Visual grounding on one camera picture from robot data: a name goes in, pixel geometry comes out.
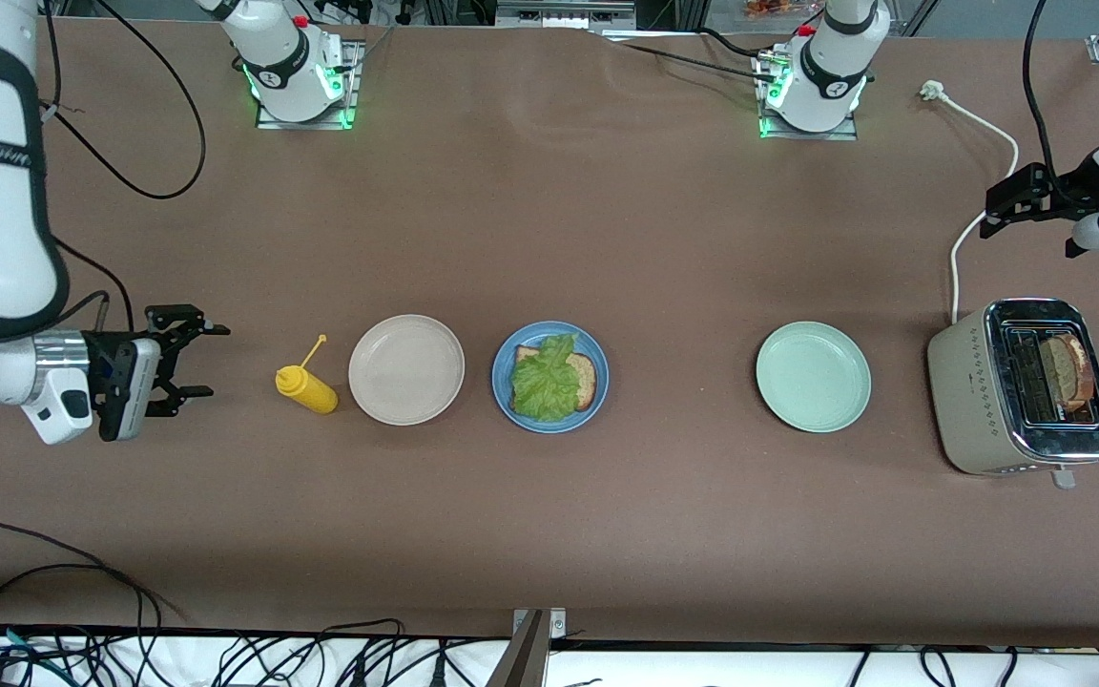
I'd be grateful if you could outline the yellow squeeze bottle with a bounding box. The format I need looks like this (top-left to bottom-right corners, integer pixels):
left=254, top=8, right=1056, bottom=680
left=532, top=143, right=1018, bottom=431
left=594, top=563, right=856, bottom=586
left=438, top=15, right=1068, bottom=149
left=274, top=334, right=340, bottom=416

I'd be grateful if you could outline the brown bread slice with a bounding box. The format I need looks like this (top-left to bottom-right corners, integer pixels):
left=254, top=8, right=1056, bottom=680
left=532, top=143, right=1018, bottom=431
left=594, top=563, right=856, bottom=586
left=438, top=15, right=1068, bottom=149
left=513, top=345, right=598, bottom=413
left=1039, top=332, right=1097, bottom=413

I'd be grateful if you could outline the green lettuce leaf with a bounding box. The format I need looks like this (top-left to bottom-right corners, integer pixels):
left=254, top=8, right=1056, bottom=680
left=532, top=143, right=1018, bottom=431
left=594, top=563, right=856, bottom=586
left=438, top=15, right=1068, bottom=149
left=509, top=332, right=579, bottom=423

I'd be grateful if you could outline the blue plate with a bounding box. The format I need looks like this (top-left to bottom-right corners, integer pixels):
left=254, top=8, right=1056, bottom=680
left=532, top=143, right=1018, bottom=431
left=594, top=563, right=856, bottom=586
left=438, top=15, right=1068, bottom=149
left=491, top=321, right=610, bottom=435

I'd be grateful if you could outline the beige plate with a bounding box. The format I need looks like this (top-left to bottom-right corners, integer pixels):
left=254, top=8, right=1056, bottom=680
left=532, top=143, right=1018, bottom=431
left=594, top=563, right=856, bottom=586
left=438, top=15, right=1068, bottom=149
left=347, top=314, right=467, bottom=427

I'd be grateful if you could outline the light green plate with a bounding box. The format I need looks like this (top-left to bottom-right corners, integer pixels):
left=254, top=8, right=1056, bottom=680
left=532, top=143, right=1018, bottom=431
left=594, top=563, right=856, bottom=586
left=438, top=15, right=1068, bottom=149
left=756, top=321, right=873, bottom=434

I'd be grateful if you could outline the beige chrome toaster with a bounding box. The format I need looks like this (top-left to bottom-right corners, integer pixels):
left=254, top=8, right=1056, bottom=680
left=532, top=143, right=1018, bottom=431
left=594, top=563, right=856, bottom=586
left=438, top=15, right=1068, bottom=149
left=926, top=298, right=1099, bottom=489

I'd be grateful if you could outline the white toaster power cord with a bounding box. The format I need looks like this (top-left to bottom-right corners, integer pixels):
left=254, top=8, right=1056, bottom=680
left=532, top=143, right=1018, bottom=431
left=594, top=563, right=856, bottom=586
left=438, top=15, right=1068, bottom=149
left=920, top=80, right=1021, bottom=325

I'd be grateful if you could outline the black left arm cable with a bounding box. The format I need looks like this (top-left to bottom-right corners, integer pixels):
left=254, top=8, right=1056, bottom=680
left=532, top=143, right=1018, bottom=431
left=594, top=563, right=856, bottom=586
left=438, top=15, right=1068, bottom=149
left=1023, top=0, right=1061, bottom=182

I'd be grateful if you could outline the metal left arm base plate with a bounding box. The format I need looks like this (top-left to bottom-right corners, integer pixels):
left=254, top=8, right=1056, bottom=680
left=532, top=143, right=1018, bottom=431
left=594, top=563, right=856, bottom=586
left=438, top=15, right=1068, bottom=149
left=756, top=48, right=861, bottom=142

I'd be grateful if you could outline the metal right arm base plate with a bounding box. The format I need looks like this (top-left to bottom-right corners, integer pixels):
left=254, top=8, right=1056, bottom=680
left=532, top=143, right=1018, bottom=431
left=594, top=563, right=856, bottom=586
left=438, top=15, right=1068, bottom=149
left=256, top=40, right=364, bottom=130

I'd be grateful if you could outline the black base connector cable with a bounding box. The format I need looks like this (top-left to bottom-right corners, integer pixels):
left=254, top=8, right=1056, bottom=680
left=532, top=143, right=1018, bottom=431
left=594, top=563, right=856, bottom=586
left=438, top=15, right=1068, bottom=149
left=597, top=27, right=784, bottom=82

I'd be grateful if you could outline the metal table edge bracket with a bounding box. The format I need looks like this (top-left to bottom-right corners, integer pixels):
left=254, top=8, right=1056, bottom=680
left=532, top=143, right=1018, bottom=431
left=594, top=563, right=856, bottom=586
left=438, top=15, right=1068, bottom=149
left=485, top=608, right=568, bottom=687

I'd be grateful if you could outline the grey metal frame block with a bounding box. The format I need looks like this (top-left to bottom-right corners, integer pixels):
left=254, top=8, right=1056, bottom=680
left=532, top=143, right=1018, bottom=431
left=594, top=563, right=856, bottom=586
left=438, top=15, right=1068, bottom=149
left=495, top=0, right=638, bottom=30

